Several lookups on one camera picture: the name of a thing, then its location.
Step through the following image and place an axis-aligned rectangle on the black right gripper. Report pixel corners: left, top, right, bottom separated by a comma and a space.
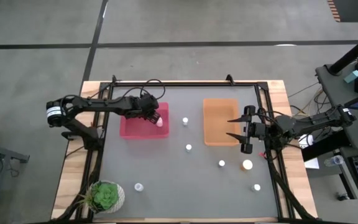
226, 105, 273, 155

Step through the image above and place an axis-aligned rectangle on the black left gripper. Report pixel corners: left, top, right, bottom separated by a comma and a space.
122, 94, 163, 124

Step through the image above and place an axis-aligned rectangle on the pink translucent plastic bin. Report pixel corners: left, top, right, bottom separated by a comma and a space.
119, 101, 170, 139

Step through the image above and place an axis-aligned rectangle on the orange translucent plastic bin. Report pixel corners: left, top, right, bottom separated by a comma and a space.
203, 98, 242, 147

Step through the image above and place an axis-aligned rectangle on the grey table mat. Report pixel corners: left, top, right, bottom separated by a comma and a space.
99, 86, 279, 218

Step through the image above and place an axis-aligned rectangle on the white paper sheet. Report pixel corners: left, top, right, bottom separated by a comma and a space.
303, 157, 320, 170

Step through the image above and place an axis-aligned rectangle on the green succulent in white pot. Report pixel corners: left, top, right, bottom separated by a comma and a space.
78, 180, 126, 214

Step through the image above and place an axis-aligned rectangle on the clear plastic water bottle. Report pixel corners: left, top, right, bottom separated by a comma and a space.
323, 154, 344, 167

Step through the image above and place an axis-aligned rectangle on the dark grey side desk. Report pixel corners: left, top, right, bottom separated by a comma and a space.
314, 55, 358, 224

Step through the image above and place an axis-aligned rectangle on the small teal box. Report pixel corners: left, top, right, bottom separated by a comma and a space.
343, 70, 358, 84

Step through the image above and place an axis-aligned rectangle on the black stand pole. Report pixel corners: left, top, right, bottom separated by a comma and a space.
327, 27, 358, 75

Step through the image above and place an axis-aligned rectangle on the dark floor mat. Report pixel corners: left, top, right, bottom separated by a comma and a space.
326, 0, 358, 23

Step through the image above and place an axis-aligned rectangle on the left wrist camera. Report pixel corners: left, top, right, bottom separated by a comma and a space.
140, 93, 160, 110

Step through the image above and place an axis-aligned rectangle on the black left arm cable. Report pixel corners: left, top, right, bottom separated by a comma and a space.
88, 78, 167, 103

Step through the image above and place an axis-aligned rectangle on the black metal table frame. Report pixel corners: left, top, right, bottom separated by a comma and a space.
53, 74, 318, 224

